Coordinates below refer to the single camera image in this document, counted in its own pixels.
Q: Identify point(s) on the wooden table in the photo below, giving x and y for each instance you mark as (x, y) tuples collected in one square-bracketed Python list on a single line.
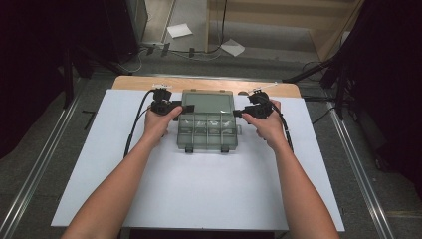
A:
[(132, 83)]

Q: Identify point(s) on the black angled bar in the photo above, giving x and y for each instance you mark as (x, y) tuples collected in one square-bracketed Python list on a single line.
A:
[(90, 119)]

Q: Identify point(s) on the metal floor rail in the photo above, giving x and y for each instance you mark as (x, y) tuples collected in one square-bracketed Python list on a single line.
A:
[(360, 172), (36, 169)]

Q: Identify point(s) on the black cabinet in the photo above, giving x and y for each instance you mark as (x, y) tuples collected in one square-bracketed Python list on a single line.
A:
[(121, 30)]

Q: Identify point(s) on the black metal stand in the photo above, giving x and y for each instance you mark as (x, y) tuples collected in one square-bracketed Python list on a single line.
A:
[(69, 83), (339, 89)]

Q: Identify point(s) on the white paper sheet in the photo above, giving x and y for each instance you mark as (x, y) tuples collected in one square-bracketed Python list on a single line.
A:
[(233, 47), (179, 30)]

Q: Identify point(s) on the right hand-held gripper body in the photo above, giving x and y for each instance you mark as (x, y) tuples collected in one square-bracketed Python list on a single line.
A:
[(260, 104)]

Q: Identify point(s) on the power strip with plugs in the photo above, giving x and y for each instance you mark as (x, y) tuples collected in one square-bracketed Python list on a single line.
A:
[(156, 47)]

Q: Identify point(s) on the clear grey compartment box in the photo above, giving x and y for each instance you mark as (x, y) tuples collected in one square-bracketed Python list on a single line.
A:
[(207, 129)]

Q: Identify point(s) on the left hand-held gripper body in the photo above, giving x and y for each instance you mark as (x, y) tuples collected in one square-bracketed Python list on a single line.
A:
[(162, 99)]

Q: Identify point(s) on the person's left hand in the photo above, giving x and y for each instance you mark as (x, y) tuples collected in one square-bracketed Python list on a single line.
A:
[(159, 124)]

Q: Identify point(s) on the white table board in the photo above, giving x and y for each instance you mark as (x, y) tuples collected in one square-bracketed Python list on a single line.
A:
[(205, 192)]

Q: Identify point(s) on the person's right hand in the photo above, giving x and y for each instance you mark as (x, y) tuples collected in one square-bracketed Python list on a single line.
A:
[(270, 127)]

